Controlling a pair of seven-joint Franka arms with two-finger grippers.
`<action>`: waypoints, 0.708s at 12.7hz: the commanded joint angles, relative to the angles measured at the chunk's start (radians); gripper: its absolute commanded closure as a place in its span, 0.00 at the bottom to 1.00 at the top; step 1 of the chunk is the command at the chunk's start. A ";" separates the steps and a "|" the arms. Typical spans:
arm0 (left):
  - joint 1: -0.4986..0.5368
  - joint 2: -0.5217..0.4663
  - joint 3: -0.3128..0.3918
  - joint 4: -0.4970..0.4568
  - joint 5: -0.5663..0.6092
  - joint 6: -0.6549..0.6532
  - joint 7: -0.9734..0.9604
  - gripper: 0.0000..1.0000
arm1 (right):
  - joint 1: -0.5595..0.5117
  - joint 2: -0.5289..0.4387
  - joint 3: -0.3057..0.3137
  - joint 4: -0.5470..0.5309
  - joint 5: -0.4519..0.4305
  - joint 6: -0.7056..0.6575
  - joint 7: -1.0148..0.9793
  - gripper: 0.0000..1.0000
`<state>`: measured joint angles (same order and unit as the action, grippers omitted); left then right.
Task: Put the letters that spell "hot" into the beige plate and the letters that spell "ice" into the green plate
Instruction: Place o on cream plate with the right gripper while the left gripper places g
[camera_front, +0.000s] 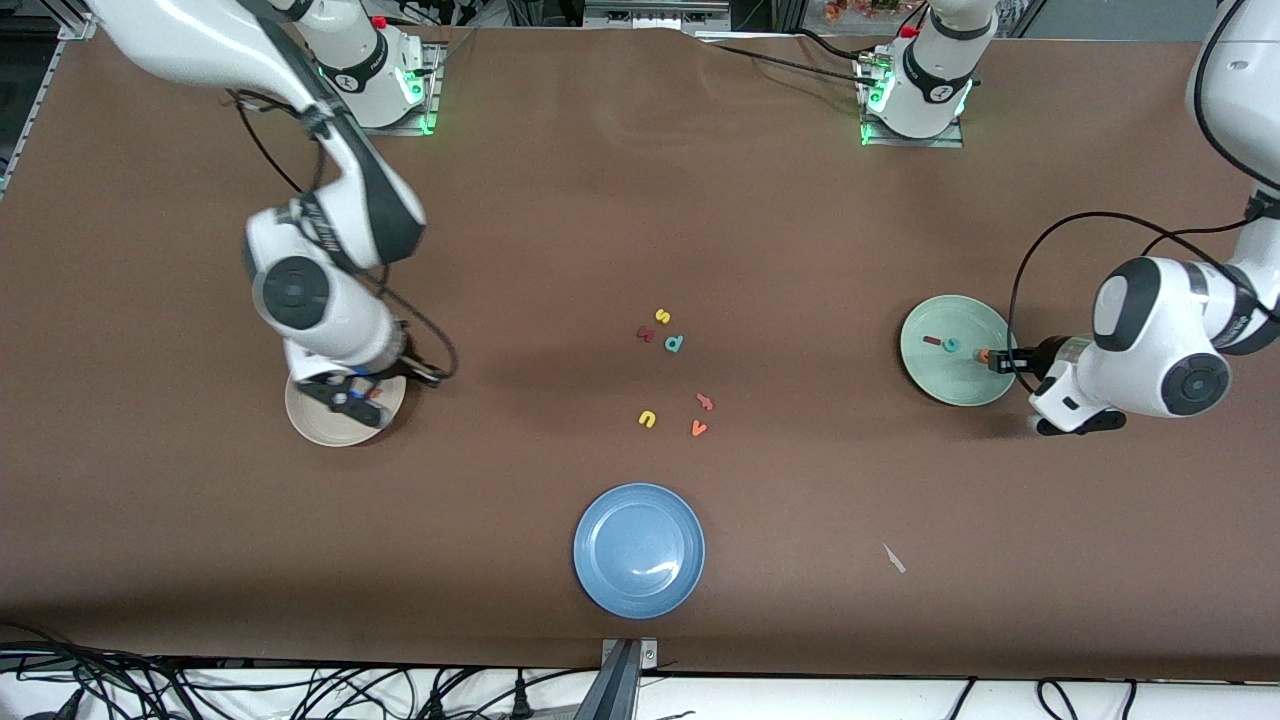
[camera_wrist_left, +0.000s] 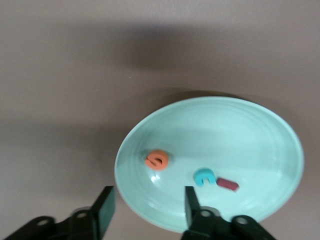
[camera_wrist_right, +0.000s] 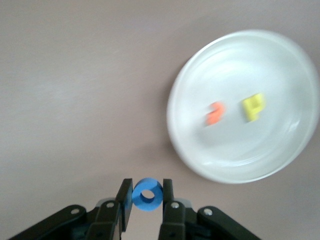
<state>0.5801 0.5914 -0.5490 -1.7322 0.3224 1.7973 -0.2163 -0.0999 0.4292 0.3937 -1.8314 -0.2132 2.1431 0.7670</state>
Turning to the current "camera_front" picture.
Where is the blue plate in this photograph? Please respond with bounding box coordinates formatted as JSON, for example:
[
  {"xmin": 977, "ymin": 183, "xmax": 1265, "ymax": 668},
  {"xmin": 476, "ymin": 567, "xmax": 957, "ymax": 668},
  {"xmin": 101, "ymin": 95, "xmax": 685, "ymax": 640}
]
[{"xmin": 573, "ymin": 483, "xmax": 707, "ymax": 620}]

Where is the aluminium frame profile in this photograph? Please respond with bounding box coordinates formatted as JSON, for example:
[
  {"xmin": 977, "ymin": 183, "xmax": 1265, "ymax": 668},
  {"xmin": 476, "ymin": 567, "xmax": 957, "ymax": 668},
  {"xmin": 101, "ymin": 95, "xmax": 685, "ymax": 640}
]
[{"xmin": 0, "ymin": 0, "xmax": 96, "ymax": 191}]

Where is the metal camera bracket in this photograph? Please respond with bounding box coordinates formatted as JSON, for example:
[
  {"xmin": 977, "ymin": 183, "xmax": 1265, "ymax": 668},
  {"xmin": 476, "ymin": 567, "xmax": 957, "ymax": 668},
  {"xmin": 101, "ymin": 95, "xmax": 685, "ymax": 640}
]
[{"xmin": 598, "ymin": 637, "xmax": 661, "ymax": 720}]

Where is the beige brown plate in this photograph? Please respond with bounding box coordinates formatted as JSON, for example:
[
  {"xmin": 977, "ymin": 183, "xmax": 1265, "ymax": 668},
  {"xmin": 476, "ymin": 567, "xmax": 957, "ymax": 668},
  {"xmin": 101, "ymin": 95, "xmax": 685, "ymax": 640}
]
[{"xmin": 284, "ymin": 375, "xmax": 408, "ymax": 448}]

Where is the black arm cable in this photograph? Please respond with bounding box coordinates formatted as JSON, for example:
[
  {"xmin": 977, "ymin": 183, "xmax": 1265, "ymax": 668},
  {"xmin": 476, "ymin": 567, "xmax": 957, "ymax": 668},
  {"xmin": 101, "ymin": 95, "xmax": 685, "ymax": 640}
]
[
  {"xmin": 228, "ymin": 88, "xmax": 331, "ymax": 196},
  {"xmin": 1008, "ymin": 210, "xmax": 1280, "ymax": 386},
  {"xmin": 375, "ymin": 285, "xmax": 461, "ymax": 383}
]

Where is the grey power strip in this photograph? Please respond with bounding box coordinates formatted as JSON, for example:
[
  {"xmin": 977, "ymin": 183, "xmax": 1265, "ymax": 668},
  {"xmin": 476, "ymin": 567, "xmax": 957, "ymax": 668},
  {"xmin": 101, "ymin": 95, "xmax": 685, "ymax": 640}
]
[{"xmin": 583, "ymin": 0, "xmax": 733, "ymax": 31}]

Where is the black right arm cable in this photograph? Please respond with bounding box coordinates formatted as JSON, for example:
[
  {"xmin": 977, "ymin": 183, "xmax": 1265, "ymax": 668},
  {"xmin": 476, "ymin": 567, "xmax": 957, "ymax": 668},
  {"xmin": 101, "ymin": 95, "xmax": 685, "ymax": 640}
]
[
  {"xmin": 375, "ymin": 285, "xmax": 461, "ymax": 383},
  {"xmin": 228, "ymin": 88, "xmax": 331, "ymax": 196}
]

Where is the light green plate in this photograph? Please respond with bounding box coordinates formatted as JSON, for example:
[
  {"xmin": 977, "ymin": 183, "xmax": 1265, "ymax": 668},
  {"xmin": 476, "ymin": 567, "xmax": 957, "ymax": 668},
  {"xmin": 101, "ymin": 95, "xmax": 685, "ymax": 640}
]
[{"xmin": 899, "ymin": 294, "xmax": 1019, "ymax": 408}]

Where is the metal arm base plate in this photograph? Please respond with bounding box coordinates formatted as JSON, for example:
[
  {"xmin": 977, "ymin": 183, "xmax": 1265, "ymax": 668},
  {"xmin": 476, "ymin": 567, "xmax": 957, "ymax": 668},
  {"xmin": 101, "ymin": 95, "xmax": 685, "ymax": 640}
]
[
  {"xmin": 332, "ymin": 40, "xmax": 443, "ymax": 137},
  {"xmin": 858, "ymin": 50, "xmax": 966, "ymax": 149}
]

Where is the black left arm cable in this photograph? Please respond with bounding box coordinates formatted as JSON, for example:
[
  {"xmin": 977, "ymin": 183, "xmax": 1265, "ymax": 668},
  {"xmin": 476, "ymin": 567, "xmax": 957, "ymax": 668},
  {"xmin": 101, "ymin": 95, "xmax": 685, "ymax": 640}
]
[{"xmin": 1008, "ymin": 210, "xmax": 1280, "ymax": 386}]

